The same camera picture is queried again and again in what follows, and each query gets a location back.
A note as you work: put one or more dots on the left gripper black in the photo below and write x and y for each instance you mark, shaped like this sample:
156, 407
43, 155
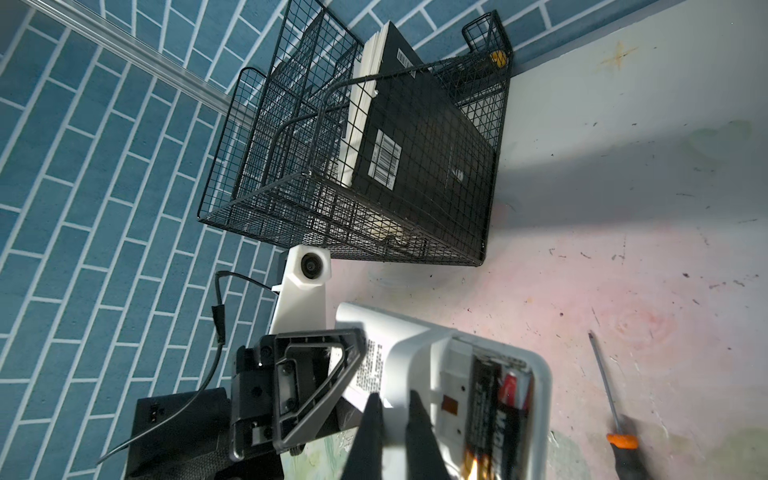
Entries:
286, 392

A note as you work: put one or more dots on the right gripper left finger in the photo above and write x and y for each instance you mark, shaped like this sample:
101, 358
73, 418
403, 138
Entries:
364, 461

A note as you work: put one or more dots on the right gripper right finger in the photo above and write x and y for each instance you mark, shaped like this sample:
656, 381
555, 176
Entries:
424, 460

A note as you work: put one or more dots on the white remote control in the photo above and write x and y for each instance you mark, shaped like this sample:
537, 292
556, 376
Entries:
405, 354

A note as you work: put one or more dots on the orange black screwdriver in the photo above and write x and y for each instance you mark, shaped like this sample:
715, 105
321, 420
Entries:
625, 447

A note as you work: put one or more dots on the red black AA battery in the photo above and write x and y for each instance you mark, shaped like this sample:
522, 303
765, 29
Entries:
509, 424

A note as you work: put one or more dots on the black box in basket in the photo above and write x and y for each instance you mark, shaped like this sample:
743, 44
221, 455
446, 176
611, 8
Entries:
407, 146

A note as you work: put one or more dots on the black wire mesh basket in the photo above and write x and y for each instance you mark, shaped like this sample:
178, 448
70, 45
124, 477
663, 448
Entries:
271, 177

